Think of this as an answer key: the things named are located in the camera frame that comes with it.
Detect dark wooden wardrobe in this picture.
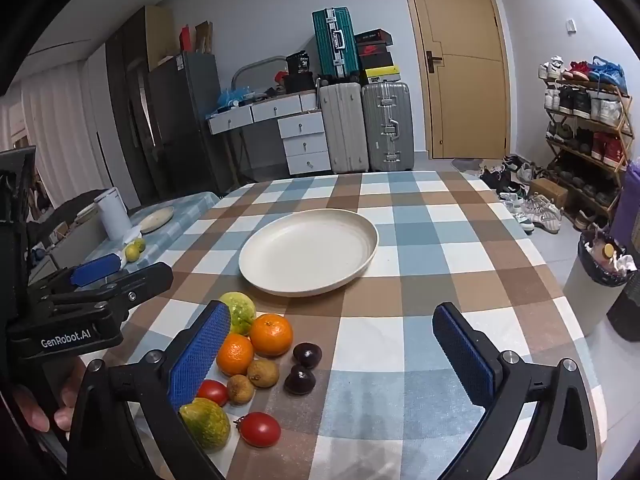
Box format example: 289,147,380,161
105,5,176,206

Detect purple bag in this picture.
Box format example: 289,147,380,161
607,159,640,248

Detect tan wooden door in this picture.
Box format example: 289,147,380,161
402,0,511,161

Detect large orange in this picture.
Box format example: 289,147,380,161
249,313,294,358

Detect grey metal tube frame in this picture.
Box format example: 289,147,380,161
232,55,286,96

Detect person's left hand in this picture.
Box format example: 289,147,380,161
9,357,92,433

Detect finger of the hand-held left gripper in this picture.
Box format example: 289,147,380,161
30,252,123,302
45,261,174,317

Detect brown blue checked tablecloth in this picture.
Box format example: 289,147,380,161
75,170,601,480

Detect pale yellow-green round fruit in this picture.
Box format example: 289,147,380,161
219,291,258,337

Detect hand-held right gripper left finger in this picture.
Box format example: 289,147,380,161
67,301,233,480

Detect brown flat carton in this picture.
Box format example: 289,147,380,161
194,21,215,55

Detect yellow black shoe box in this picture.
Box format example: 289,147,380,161
360,67,401,86

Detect cream round plate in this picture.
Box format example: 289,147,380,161
238,208,380,297

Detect dark purple round fruit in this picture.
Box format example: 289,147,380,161
292,342,323,368
284,365,317,396

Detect rows of shelved shoes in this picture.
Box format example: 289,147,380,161
539,56,628,211

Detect white curtain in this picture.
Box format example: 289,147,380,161
20,75,108,211

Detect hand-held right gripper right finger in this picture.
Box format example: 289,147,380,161
432,302,601,480

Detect white cylindrical jug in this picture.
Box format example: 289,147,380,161
96,187,132,242

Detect red tomato with stem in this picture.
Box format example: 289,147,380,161
235,411,282,448

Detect white hard suitcase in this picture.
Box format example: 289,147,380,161
318,81,370,175

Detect dark container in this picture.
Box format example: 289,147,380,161
607,270,640,343

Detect white desk with drawers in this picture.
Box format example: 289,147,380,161
207,94,333,177

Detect teal hard suitcase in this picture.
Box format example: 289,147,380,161
312,7,361,81

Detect pile of loose shoes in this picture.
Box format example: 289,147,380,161
477,155,563,235

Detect blue plastic bag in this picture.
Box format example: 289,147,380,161
217,87,251,111

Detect small orange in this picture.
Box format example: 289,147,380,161
216,332,256,377

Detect small black box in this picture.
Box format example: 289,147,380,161
286,51,312,76

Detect dark green bumpy fruit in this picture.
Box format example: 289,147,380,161
179,397,232,453

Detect dark grey fridge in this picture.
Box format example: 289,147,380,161
146,51,236,196

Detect brown cardboard box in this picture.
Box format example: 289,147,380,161
529,177,570,210

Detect red tomato without stem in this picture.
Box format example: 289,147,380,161
196,380,230,407

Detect white trash bin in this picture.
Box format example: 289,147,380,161
562,232,638,338

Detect wooden shoe rack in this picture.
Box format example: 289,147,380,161
542,57,636,221

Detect small beige plate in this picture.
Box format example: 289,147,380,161
139,206,175,234

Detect silver hard suitcase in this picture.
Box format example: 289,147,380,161
361,81,416,172

